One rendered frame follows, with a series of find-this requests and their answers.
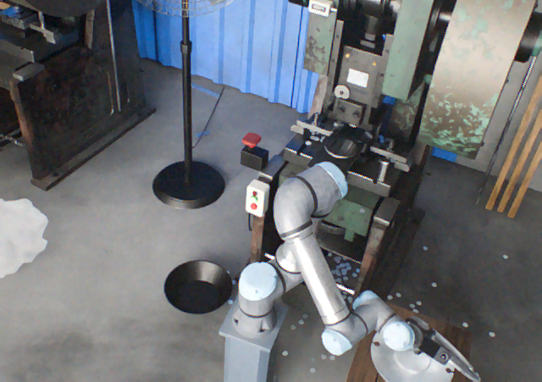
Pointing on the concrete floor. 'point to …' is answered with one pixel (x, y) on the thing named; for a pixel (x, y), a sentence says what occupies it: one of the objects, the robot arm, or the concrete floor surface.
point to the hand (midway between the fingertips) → (430, 342)
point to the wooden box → (366, 368)
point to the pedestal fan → (193, 186)
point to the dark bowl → (198, 286)
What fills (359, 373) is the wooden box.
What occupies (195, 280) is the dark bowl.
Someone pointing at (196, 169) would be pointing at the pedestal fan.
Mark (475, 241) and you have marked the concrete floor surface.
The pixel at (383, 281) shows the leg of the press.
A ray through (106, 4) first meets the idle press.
